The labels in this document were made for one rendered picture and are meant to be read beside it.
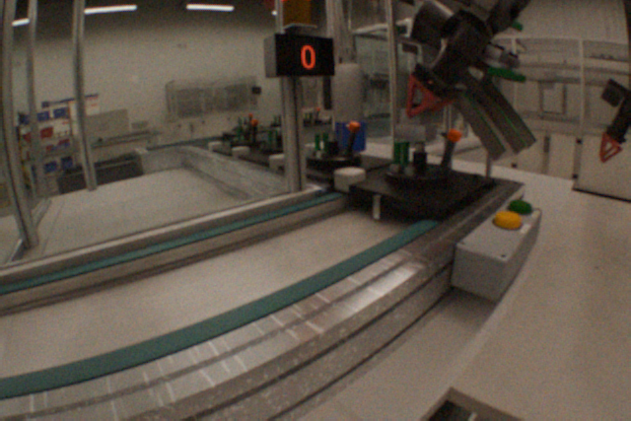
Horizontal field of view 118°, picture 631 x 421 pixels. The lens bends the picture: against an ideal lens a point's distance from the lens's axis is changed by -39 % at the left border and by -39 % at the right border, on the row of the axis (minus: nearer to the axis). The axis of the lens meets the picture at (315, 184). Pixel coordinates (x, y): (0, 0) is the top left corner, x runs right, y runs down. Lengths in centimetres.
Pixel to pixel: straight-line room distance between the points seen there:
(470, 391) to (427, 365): 6
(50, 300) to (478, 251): 56
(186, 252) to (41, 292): 23
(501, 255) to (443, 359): 13
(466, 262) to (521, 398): 18
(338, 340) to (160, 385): 15
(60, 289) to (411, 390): 45
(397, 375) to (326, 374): 9
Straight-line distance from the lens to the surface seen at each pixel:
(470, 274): 40
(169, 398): 23
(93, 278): 46
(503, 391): 36
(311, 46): 54
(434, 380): 35
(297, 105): 56
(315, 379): 28
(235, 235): 48
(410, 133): 59
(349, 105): 151
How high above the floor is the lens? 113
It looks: 16 degrees down
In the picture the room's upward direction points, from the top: 3 degrees counter-clockwise
